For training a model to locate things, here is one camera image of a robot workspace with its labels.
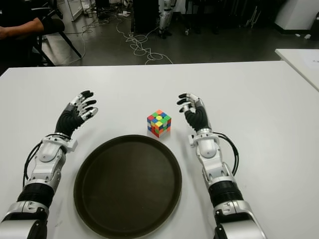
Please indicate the robot right hand black silver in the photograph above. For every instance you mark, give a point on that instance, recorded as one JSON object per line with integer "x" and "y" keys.
{"x": 200, "y": 119}

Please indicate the robot left hand black silver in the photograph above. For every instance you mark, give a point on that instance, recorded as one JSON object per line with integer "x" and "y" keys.
{"x": 66, "y": 122}

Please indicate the seated person's hand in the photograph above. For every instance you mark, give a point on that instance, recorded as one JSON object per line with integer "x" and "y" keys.
{"x": 3, "y": 33}

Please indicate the multicoloured Rubik's cube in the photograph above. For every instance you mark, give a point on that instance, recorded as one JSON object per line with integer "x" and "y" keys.
{"x": 158, "y": 123}

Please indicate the robot left arm silver black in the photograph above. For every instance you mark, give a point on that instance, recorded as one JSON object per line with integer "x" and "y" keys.
{"x": 47, "y": 154}

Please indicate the person's bare forearm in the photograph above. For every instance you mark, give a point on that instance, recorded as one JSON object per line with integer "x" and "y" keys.
{"x": 25, "y": 27}

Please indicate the robot right arm silver black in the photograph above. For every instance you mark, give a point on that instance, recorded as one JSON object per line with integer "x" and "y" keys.
{"x": 209, "y": 149}

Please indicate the dark brown round plate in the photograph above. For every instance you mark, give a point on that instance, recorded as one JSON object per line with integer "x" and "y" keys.
{"x": 127, "y": 186}

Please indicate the seated person's black-clothed body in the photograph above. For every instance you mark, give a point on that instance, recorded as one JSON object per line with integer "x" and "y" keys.
{"x": 15, "y": 49}

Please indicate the black chair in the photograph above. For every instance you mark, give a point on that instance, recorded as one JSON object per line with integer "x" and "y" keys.
{"x": 56, "y": 25}

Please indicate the white board panel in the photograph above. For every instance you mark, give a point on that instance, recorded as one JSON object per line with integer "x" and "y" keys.
{"x": 74, "y": 10}

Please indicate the background humanoid robot legs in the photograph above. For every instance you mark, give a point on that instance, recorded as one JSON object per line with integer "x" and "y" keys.
{"x": 164, "y": 20}

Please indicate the grey metal folding stand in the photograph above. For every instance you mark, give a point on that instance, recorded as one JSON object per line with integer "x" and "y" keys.
{"x": 254, "y": 17}

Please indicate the white side table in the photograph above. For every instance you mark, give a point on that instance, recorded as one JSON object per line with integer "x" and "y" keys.
{"x": 301, "y": 62}

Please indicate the white power strip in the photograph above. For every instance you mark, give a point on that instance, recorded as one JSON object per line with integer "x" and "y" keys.
{"x": 123, "y": 14}

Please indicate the white paper scrap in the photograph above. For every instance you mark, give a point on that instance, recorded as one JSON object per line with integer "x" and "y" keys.
{"x": 307, "y": 36}

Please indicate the white cabinet with black base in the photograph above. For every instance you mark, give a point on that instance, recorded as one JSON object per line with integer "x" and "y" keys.
{"x": 294, "y": 15}

